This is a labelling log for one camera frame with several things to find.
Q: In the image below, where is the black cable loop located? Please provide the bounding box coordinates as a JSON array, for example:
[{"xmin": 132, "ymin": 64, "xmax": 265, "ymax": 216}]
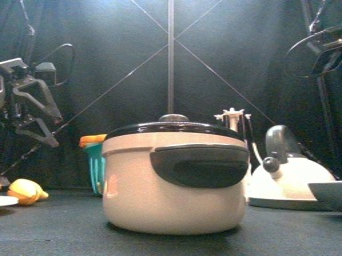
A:
[
  {"xmin": 32, "ymin": 42, "xmax": 76, "ymax": 87},
  {"xmin": 285, "ymin": 24, "xmax": 342, "ymax": 80}
]

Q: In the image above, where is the grey metal frame pole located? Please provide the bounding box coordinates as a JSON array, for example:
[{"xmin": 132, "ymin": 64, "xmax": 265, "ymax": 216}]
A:
[{"xmin": 167, "ymin": 0, "xmax": 176, "ymax": 114}]

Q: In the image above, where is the white kettle with grey handle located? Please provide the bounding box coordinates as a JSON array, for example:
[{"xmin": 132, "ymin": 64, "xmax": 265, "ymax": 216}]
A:
[{"xmin": 247, "ymin": 124, "xmax": 338, "ymax": 211}]

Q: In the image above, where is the thin grey brace wire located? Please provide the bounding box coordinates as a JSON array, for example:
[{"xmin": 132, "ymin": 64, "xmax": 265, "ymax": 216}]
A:
[
  {"xmin": 131, "ymin": 0, "xmax": 278, "ymax": 126},
  {"xmin": 0, "ymin": 0, "xmax": 225, "ymax": 176}
]

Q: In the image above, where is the white pot with black lid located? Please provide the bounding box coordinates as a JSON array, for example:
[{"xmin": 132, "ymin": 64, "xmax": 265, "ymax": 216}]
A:
[{"xmin": 100, "ymin": 113, "xmax": 251, "ymax": 236}]

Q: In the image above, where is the white utensil holder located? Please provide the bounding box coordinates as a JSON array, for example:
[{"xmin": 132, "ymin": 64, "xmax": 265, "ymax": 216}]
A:
[{"xmin": 212, "ymin": 107, "xmax": 265, "ymax": 164}]

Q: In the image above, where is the small white plate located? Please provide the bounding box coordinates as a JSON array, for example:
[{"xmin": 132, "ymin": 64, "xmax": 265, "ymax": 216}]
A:
[{"xmin": 0, "ymin": 195, "xmax": 20, "ymax": 208}]

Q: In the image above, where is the teal basket with orange rim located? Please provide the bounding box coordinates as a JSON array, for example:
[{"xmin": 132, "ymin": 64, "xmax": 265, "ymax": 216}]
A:
[{"xmin": 79, "ymin": 133, "xmax": 108, "ymax": 196}]

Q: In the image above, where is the yellow toy banana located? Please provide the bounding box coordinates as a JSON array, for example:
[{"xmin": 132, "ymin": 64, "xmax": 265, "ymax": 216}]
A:
[{"xmin": 7, "ymin": 178, "xmax": 49, "ymax": 206}]

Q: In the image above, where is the white bowl-shaped pan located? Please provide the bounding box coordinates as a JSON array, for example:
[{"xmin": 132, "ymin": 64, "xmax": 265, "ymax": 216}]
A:
[{"xmin": 307, "ymin": 180, "xmax": 342, "ymax": 213}]

